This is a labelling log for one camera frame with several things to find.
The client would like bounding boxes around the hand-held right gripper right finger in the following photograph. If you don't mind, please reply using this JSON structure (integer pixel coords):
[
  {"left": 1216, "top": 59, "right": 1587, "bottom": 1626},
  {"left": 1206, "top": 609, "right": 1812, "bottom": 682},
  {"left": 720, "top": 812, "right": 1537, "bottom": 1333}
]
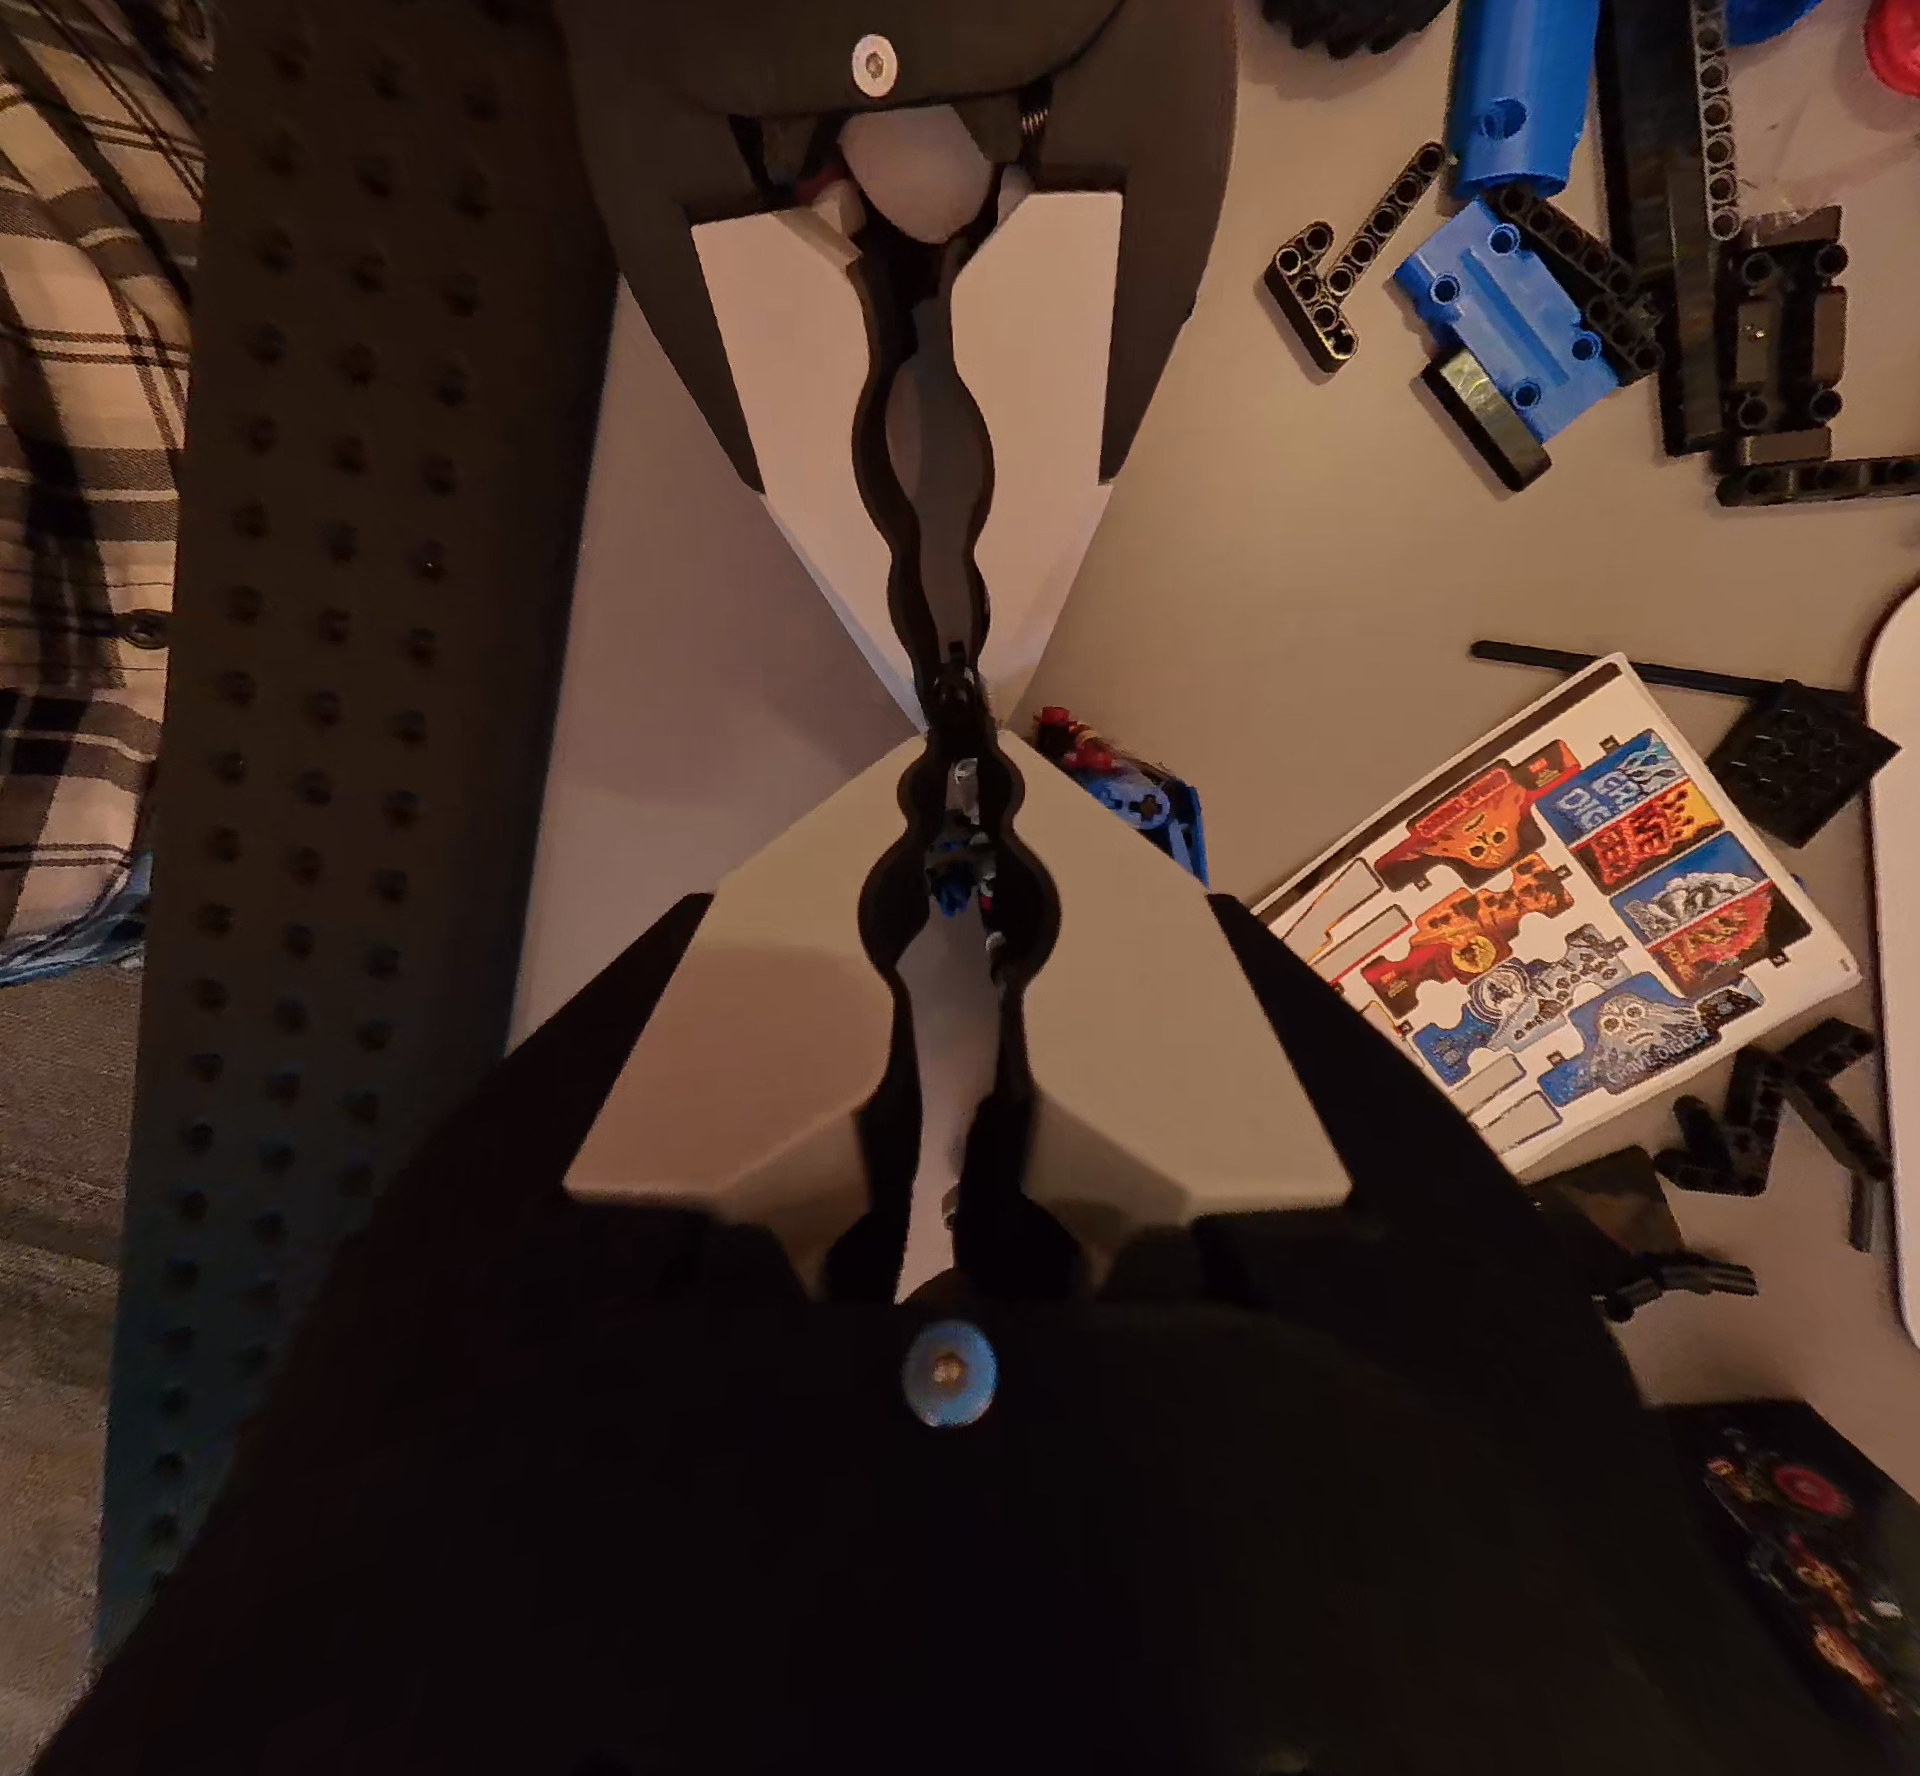
[{"left": 965, "top": 731, "right": 1363, "bottom": 1306}]

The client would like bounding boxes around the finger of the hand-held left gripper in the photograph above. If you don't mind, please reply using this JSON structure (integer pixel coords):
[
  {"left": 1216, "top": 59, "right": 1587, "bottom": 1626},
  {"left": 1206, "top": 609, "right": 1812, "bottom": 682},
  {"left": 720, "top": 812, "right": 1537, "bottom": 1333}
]
[
  {"left": 689, "top": 189, "right": 948, "bottom": 731},
  {"left": 946, "top": 178, "right": 1129, "bottom": 698}
]

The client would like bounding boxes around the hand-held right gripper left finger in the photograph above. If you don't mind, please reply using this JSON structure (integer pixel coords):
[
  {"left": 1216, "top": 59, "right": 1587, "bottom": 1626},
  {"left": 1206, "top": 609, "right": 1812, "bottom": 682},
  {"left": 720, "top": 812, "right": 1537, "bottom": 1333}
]
[{"left": 559, "top": 731, "right": 948, "bottom": 1306}]

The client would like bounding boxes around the blue and black toy chassis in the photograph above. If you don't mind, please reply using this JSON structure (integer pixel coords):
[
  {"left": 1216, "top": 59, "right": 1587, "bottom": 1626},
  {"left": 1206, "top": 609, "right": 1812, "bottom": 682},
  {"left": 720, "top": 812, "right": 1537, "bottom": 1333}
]
[{"left": 917, "top": 703, "right": 1211, "bottom": 999}]

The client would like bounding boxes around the small black toy connector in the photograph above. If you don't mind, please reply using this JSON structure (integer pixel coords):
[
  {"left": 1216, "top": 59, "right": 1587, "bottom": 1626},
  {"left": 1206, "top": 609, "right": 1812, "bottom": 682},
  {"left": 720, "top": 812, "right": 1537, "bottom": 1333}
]
[{"left": 921, "top": 637, "right": 993, "bottom": 735}]

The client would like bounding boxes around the grey desk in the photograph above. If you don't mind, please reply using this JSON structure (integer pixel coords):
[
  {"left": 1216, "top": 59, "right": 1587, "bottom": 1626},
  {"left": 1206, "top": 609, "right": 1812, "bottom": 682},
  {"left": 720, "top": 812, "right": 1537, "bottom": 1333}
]
[{"left": 502, "top": 0, "right": 1920, "bottom": 1449}]

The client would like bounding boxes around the colourful sticker sheet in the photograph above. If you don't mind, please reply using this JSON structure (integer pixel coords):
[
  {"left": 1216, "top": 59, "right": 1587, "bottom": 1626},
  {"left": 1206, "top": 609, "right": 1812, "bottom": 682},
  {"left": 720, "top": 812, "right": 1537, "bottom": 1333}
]
[{"left": 1252, "top": 654, "right": 1864, "bottom": 1179}]

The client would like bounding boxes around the blue toy panel block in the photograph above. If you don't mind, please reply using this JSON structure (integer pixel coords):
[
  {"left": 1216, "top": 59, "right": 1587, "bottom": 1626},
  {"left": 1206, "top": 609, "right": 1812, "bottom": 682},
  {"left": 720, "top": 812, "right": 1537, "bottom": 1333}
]
[{"left": 1391, "top": 198, "right": 1630, "bottom": 444}]

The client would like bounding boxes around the black toy tile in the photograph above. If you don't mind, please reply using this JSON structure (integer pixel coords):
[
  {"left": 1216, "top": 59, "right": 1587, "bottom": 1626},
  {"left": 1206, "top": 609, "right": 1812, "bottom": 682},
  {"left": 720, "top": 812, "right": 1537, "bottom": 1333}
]
[{"left": 1416, "top": 352, "right": 1554, "bottom": 490}]

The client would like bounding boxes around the black dimpled pad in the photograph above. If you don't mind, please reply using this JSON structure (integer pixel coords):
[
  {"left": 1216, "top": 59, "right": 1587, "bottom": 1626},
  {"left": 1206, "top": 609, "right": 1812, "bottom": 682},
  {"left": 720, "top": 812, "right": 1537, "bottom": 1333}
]
[{"left": 89, "top": 0, "right": 625, "bottom": 1674}]

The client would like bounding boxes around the black holed toy beam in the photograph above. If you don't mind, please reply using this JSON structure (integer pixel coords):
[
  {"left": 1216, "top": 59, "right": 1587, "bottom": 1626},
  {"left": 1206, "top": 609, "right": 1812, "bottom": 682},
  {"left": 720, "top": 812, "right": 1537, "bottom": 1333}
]
[{"left": 1482, "top": 186, "right": 1671, "bottom": 382}]

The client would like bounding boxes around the black angled toy beam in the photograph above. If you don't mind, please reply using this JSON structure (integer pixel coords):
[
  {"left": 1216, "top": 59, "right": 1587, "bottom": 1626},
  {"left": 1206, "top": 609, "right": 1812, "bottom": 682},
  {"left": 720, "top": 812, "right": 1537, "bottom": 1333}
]
[
  {"left": 1653, "top": 1092, "right": 1779, "bottom": 1197},
  {"left": 1726, "top": 1019, "right": 1896, "bottom": 1184}
]

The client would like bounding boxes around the blue curved toy panel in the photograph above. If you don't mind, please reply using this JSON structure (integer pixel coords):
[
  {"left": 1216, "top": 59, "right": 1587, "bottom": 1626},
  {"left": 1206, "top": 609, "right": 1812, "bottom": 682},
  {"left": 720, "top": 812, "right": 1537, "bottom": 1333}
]
[{"left": 1442, "top": 0, "right": 1611, "bottom": 194}]

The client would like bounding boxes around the black toy axle rod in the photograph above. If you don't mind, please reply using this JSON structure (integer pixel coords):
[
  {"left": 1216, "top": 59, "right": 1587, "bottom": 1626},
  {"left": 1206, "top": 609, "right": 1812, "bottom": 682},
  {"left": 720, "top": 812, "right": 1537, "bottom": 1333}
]
[{"left": 1470, "top": 638, "right": 1786, "bottom": 698}]

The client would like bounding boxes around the long black toy beam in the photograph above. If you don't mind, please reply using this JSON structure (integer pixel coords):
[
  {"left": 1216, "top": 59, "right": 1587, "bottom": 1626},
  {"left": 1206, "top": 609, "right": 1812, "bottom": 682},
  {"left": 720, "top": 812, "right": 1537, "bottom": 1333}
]
[{"left": 1573, "top": 0, "right": 1712, "bottom": 459}]

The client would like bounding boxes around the black square toy plate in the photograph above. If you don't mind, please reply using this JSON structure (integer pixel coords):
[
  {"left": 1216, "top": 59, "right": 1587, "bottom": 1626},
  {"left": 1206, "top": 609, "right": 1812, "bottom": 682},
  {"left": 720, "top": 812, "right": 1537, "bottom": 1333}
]
[{"left": 1704, "top": 682, "right": 1904, "bottom": 850}]

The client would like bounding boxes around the person's plaid shirt torso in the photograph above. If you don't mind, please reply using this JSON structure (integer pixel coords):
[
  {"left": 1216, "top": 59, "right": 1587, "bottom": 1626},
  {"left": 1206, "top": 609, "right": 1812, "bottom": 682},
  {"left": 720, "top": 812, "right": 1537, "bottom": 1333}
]
[{"left": 0, "top": 0, "right": 212, "bottom": 991}]

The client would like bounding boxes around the dark grey holed toy beam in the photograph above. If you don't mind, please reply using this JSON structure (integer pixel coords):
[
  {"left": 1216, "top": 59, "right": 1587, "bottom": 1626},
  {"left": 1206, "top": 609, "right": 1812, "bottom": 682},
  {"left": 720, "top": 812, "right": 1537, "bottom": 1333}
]
[{"left": 1693, "top": 0, "right": 1741, "bottom": 239}]

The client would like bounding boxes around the thin black toy beam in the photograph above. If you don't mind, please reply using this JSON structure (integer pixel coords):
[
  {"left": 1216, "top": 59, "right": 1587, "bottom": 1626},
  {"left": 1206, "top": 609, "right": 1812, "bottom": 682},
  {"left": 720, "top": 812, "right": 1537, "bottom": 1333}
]
[{"left": 1713, "top": 451, "right": 1920, "bottom": 510}]

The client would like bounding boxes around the toy truck set box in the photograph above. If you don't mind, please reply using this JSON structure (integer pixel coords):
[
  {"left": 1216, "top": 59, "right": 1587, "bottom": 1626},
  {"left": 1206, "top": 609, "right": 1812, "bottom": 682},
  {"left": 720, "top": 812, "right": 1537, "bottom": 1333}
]
[{"left": 1673, "top": 1401, "right": 1920, "bottom": 1756}]

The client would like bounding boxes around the black toy frame block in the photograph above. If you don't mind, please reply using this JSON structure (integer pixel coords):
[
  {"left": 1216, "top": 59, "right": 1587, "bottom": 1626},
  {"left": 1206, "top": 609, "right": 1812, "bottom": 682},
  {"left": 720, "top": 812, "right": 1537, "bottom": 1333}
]
[{"left": 1708, "top": 208, "right": 1851, "bottom": 465}]

